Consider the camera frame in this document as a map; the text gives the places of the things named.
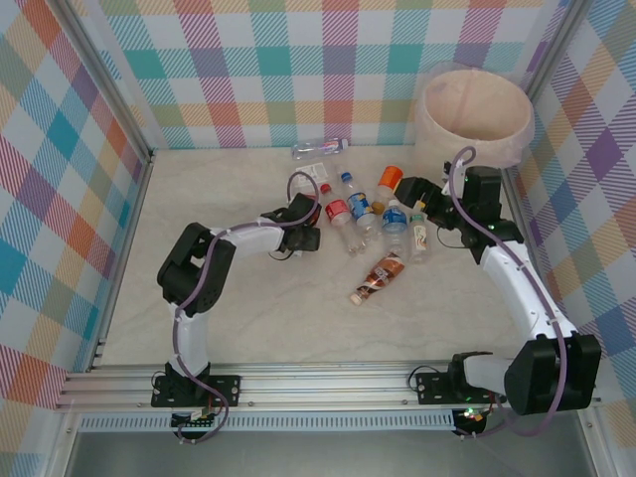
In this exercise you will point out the blue label water bottle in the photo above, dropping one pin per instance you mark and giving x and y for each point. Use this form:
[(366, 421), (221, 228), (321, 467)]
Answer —
[(395, 221)]

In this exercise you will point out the small green cap bottle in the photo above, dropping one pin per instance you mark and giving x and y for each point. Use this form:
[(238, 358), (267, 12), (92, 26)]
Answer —
[(420, 238)]

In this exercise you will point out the orange bottle brown cap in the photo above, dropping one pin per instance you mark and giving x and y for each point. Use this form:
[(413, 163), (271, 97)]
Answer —
[(387, 176)]

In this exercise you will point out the red label cola bottle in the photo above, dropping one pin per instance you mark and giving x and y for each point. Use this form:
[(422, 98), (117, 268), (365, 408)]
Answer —
[(337, 211)]

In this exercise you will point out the blue yellow label bottle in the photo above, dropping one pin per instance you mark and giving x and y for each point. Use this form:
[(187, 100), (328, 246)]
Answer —
[(359, 205)]

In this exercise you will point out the brown coffee drink bottle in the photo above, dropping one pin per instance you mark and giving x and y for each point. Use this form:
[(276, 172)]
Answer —
[(382, 273)]

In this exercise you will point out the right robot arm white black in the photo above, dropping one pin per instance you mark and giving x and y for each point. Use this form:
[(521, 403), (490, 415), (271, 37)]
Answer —
[(517, 283)]

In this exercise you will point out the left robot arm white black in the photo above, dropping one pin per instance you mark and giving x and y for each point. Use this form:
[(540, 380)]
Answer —
[(191, 343)]

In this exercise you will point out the beige round bin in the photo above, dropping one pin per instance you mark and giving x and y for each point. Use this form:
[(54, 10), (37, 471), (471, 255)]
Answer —
[(447, 139)]

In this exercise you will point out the flattened clear container white label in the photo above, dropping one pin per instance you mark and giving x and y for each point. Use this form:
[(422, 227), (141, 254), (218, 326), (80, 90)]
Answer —
[(318, 172)]

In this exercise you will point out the clear bottle purple pink label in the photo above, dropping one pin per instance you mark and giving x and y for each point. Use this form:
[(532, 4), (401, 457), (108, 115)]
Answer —
[(318, 148)]

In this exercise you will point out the small circuit board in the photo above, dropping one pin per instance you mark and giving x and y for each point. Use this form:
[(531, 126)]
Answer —
[(194, 425), (472, 417)]

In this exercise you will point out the long aluminium base rail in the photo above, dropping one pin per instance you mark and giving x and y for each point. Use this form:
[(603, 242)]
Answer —
[(323, 382)]

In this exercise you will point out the aluminium frame post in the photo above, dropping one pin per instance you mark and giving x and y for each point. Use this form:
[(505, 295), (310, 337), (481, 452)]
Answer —
[(110, 84), (556, 49)]

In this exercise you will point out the aluminium table edge rail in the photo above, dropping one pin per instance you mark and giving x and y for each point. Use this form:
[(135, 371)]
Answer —
[(134, 208)]

